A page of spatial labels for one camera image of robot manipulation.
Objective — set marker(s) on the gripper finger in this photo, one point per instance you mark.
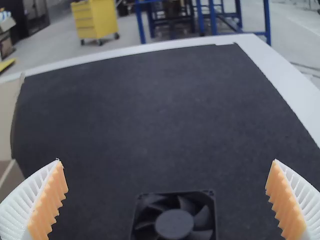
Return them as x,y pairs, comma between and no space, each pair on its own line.
295,207
22,212

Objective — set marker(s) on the black square fan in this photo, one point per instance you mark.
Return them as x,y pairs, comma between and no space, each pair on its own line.
175,221

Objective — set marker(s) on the black mat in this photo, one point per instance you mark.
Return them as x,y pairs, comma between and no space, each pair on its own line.
160,112

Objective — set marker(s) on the yellow wheeled cabinet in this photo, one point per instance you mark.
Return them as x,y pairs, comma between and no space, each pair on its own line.
97,20

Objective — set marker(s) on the blue metal frame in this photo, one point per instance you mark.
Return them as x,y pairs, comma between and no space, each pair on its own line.
140,22
267,20

